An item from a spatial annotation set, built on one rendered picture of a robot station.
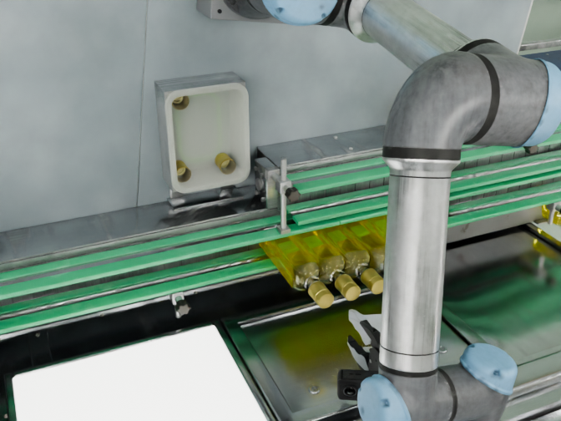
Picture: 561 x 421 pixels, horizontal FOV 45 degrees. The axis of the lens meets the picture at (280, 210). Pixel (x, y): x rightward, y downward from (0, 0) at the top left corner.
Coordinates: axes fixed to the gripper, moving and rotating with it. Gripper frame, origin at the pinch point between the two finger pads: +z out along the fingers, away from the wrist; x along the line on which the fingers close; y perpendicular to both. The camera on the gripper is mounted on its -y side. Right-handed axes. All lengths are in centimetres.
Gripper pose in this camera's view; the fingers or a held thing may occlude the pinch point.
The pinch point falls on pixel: (349, 328)
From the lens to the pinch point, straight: 122.7
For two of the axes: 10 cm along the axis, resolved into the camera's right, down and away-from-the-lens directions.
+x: -0.1, -8.8, -4.8
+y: 9.2, -1.9, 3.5
